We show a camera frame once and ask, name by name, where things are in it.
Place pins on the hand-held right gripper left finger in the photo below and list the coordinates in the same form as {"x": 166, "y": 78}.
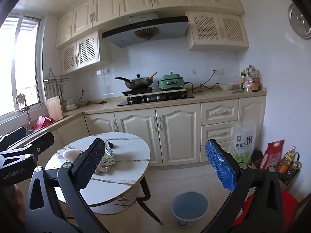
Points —
{"x": 92, "y": 160}

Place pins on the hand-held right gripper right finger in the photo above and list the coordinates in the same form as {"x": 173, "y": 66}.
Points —
{"x": 218, "y": 165}

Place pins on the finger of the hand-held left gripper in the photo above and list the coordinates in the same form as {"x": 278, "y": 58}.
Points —
{"x": 36, "y": 145}
{"x": 14, "y": 136}

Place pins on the white bun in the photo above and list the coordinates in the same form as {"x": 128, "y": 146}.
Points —
{"x": 71, "y": 155}

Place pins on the black plastic bag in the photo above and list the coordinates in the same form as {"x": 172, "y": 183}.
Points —
{"x": 110, "y": 144}

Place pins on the grey-blue plastic bin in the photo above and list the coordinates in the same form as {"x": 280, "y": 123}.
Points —
{"x": 189, "y": 208}

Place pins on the red white green snack wrapper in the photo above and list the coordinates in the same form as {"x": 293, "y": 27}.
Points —
{"x": 108, "y": 159}

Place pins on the red plastic basket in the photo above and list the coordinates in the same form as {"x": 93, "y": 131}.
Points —
{"x": 43, "y": 123}

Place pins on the brass kitchen faucet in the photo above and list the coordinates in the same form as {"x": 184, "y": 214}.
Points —
{"x": 28, "y": 116}

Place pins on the white green rice bag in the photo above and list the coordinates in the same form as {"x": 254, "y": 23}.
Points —
{"x": 244, "y": 145}

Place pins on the round marble table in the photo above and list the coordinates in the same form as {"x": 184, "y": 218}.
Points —
{"x": 131, "y": 150}

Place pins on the wooden cutting board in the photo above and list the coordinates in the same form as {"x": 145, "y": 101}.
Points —
{"x": 55, "y": 106}

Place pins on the cream lower kitchen cabinets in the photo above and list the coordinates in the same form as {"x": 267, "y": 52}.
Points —
{"x": 175, "y": 136}

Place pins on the stack of white bowls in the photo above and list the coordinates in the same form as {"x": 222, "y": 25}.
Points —
{"x": 71, "y": 105}

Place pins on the red rice bag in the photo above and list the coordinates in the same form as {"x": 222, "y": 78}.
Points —
{"x": 273, "y": 154}

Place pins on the large cooking oil bottle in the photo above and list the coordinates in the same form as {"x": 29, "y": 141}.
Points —
{"x": 286, "y": 160}

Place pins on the metal utensil rack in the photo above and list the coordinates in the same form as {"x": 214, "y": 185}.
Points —
{"x": 57, "y": 79}

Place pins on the kitchen window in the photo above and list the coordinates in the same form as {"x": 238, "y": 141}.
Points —
{"x": 21, "y": 65}

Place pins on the red plastic stool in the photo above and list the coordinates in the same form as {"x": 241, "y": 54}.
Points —
{"x": 289, "y": 203}

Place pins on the black gas stove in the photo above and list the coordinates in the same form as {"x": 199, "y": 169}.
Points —
{"x": 155, "y": 99}

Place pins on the group of condiment bottles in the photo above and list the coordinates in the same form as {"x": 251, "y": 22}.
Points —
{"x": 251, "y": 82}

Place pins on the steel wok with lid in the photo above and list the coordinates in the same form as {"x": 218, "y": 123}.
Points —
{"x": 138, "y": 82}

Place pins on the green electric cooker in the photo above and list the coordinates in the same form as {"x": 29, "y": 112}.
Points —
{"x": 171, "y": 82}

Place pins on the cream lattice door cabinet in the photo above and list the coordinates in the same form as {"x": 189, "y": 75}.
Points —
{"x": 218, "y": 31}
{"x": 82, "y": 52}

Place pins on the grey range hood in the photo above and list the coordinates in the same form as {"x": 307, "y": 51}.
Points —
{"x": 145, "y": 30}

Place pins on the round metal wall plate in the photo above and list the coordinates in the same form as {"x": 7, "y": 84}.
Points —
{"x": 301, "y": 20}

